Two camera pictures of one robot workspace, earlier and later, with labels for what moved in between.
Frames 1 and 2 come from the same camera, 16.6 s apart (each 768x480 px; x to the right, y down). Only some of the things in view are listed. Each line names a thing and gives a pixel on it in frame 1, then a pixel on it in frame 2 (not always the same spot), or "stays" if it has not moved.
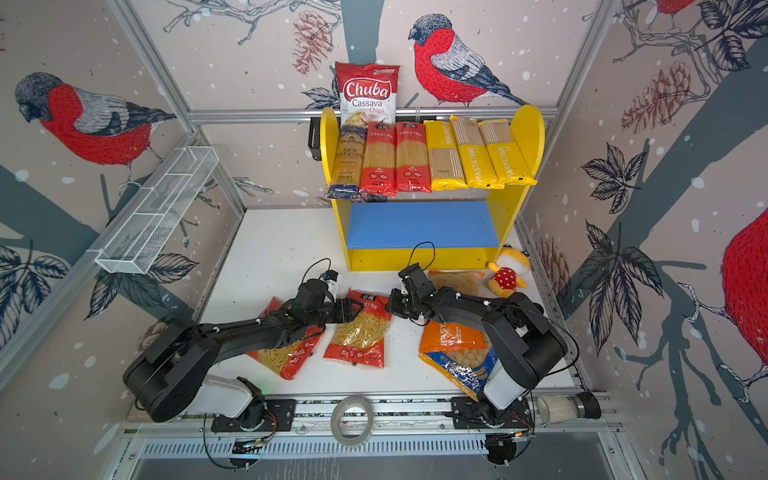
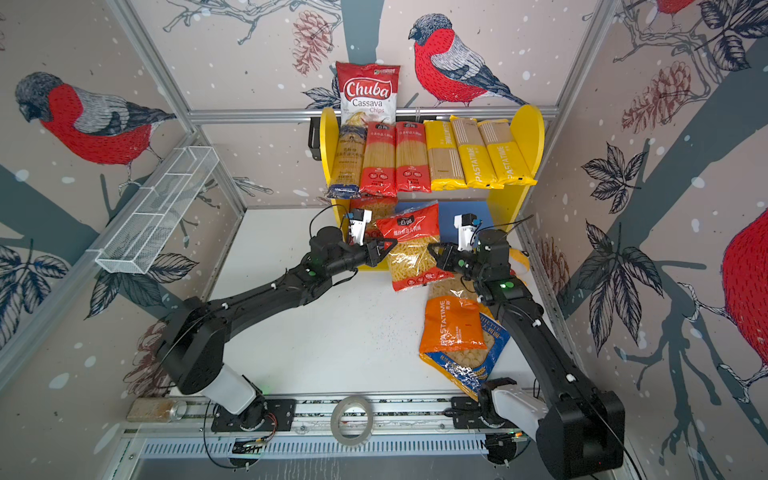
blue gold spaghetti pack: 350,160 stays
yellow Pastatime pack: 475,159 stays
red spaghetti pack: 412,158 stays
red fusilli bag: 362,340 to 380,207
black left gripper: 345,309 to 371,252
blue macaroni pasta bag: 469,367 stays
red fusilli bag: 287,359 to 411,262
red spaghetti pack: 379,171 stays
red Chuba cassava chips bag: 368,89 stays
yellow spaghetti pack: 445,165 stays
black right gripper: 393,303 to 445,261
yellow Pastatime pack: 505,153 stays
